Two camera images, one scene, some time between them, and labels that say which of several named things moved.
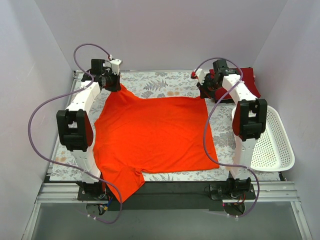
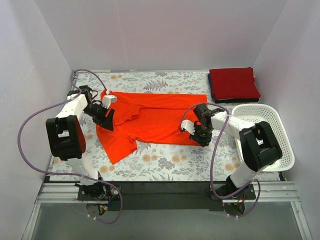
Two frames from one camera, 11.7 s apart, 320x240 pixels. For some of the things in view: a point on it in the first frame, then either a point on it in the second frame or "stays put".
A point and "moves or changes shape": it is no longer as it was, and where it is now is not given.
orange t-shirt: [134, 135] moves or changes shape
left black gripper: [113, 85] to [104, 119]
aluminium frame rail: [266, 192] stays put
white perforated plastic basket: [273, 150] stays put
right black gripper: [203, 90] to [201, 136]
